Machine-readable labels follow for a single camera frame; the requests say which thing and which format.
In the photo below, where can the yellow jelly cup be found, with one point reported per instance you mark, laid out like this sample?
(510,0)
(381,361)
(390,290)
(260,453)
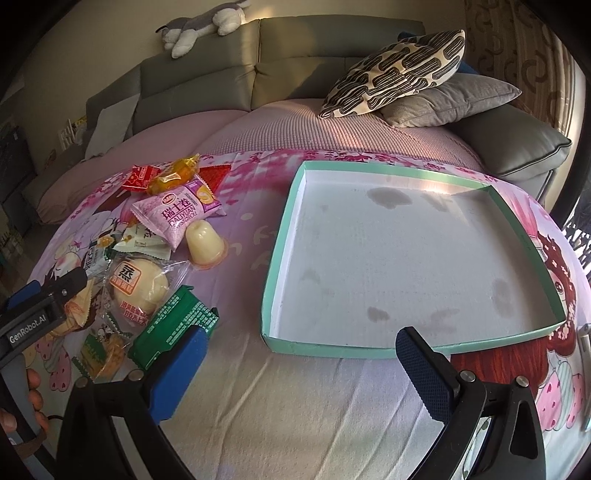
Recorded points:
(206,247)

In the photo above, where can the pink cartoon printed blanket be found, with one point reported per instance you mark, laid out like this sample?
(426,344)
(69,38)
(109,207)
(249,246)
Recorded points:
(253,414)

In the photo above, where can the purple yellow snack packet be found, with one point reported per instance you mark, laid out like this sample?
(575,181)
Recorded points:
(209,204)

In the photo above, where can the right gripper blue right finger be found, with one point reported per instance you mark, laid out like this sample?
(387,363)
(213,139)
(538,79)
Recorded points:
(430,372)

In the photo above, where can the black cream patterned pillow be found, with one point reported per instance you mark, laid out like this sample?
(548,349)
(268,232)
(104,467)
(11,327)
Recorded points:
(403,69)

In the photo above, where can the steamed cake clear packet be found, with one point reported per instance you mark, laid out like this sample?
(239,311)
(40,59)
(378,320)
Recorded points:
(135,287)

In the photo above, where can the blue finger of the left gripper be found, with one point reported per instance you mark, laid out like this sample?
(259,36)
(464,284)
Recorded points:
(67,286)
(28,296)

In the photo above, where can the orange bread packet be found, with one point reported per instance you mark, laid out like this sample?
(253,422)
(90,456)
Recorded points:
(176,174)

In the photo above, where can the red triangular snack packet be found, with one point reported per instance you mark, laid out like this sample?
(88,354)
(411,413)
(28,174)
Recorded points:
(140,177)

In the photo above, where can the light grey small cushion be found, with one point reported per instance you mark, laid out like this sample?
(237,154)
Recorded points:
(112,125)

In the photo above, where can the clear cracker packet green trim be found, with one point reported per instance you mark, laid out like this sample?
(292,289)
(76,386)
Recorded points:
(102,352)

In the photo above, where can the white peach crisp packet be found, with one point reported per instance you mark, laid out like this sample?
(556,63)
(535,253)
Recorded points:
(81,311)

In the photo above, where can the green snack packet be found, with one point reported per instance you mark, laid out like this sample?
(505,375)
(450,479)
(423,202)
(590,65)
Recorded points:
(181,311)

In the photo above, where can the green white small packet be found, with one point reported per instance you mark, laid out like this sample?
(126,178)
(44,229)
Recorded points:
(134,239)

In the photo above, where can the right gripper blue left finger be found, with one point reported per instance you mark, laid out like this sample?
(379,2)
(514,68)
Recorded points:
(174,371)

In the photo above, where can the pink sofa seat cover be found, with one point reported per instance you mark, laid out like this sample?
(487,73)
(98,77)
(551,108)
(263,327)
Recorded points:
(288,124)

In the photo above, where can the pink swiss roll packet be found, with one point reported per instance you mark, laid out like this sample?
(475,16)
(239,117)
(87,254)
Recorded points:
(168,214)

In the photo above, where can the mint green cardboard tray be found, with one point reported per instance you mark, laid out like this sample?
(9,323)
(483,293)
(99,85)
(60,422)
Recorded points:
(367,249)

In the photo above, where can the red patterned packet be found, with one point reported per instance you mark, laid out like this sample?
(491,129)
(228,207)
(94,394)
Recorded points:
(213,176)

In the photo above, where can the grey white plush toy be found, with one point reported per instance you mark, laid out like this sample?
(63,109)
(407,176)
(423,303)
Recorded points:
(179,35)

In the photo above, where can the grey sofa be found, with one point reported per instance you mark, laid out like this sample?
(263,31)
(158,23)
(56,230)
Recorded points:
(292,58)

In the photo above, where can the patterned beige curtain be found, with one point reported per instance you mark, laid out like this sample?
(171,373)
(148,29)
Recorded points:
(507,41)

